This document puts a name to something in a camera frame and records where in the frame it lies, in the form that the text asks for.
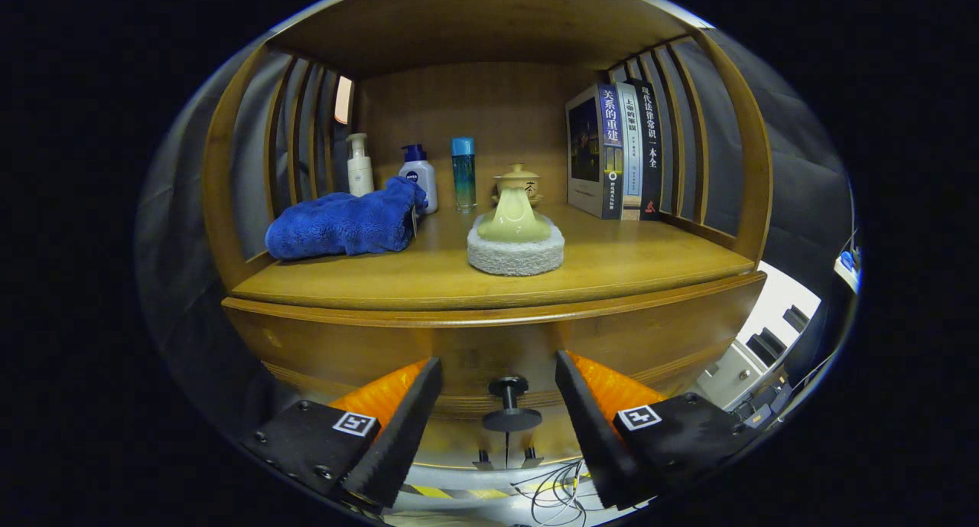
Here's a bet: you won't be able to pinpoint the wooden countertop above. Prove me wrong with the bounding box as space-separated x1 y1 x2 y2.
229 202 756 311

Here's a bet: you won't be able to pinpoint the green handled scrub sponge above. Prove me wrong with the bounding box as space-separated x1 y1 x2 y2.
467 188 565 277

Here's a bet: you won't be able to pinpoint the white pump bottle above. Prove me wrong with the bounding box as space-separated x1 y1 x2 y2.
346 133 376 197

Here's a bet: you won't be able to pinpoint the yellow lidded teacup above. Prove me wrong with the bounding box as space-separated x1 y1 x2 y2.
492 162 545 207

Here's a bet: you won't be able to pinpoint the blue towel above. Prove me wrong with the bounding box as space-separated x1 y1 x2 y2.
265 177 429 262

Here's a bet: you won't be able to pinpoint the white spine book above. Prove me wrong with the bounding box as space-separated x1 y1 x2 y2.
614 81 643 220

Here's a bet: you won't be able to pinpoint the white side cabinet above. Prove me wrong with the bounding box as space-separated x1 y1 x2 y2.
692 261 823 413

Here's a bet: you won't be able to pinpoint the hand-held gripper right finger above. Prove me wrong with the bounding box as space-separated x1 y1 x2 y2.
555 350 766 511

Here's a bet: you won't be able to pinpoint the black power adapter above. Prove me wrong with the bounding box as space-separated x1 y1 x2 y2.
734 389 789 428

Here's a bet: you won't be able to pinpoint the black spine book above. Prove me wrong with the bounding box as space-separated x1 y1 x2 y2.
627 78 665 220

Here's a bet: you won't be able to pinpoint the black floor cables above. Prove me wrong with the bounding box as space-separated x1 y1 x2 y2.
512 458 605 526

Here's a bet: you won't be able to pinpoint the teal glass bottle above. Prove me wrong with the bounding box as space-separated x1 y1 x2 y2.
450 137 477 212

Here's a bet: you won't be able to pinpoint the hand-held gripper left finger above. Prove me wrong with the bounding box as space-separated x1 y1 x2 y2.
243 356 444 511

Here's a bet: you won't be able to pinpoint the white table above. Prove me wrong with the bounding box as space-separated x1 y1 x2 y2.
834 248 861 292

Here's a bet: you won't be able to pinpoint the wooden cabinet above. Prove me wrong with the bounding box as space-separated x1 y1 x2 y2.
200 0 773 467

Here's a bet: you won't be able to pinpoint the white lotion bottle blue cap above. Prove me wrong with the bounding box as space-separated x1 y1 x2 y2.
398 144 439 214

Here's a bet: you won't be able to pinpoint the blue spine book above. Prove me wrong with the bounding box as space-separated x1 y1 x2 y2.
565 83 624 220

